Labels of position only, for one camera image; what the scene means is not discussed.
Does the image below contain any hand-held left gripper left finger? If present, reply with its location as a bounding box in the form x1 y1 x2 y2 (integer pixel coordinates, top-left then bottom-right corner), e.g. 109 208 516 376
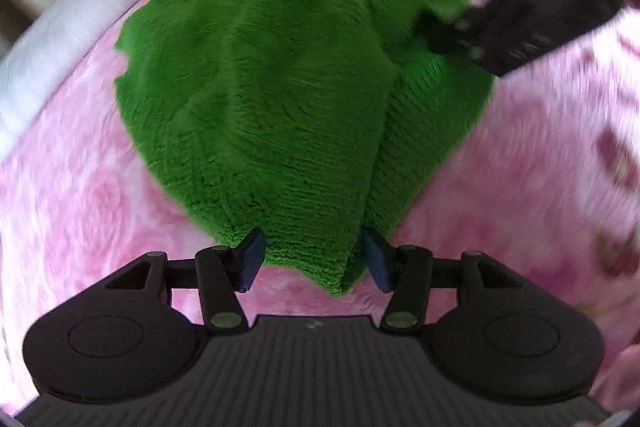
103 228 267 334

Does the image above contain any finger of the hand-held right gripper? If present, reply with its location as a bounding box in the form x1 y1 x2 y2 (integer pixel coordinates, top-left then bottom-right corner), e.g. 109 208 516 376
415 7 483 60

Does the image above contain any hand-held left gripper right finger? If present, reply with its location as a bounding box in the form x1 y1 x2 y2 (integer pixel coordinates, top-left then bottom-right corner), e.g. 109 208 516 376
361 228 527 333

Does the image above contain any green knitted sweater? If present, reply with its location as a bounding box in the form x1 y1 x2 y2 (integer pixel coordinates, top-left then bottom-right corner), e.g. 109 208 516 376
114 0 496 299

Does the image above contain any pink floral blanket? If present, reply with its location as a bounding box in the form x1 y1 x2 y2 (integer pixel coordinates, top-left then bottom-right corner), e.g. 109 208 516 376
0 0 640 414

